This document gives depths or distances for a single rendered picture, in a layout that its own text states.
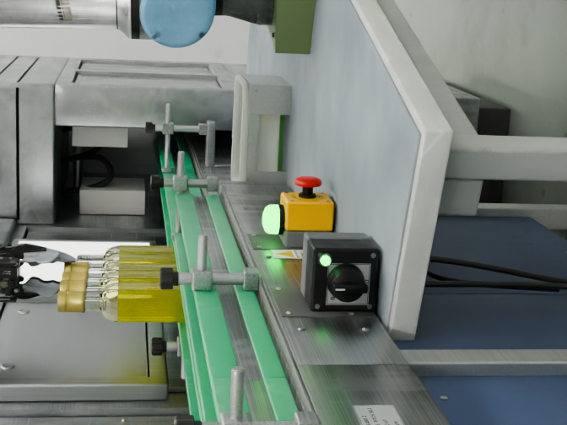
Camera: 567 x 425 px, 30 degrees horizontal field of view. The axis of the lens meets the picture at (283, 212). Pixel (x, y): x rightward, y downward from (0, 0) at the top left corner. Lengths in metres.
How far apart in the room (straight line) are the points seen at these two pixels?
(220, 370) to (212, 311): 0.19
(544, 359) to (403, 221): 0.22
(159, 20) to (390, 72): 0.50
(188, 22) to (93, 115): 1.17
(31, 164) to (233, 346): 1.69
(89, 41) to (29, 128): 2.75
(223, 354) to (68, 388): 0.62
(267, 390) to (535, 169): 0.40
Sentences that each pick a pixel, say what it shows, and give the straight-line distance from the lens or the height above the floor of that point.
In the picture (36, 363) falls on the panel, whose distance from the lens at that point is 1.87.
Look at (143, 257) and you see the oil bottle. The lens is 1.93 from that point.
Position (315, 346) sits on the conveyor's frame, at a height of 0.85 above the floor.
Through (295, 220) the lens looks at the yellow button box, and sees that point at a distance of 1.53.
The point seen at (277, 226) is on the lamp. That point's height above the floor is 0.84.
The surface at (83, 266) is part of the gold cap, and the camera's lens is 1.93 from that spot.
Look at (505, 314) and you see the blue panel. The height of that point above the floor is 0.57.
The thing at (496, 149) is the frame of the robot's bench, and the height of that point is 0.65.
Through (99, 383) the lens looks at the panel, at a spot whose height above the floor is 1.09.
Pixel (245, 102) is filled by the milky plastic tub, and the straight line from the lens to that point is 1.99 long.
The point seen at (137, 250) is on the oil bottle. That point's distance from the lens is 1.98.
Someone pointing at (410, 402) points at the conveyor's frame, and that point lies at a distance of 1.04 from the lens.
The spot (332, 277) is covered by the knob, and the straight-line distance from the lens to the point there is 1.25.
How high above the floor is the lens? 1.06
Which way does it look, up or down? 9 degrees down
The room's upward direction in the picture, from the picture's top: 89 degrees counter-clockwise
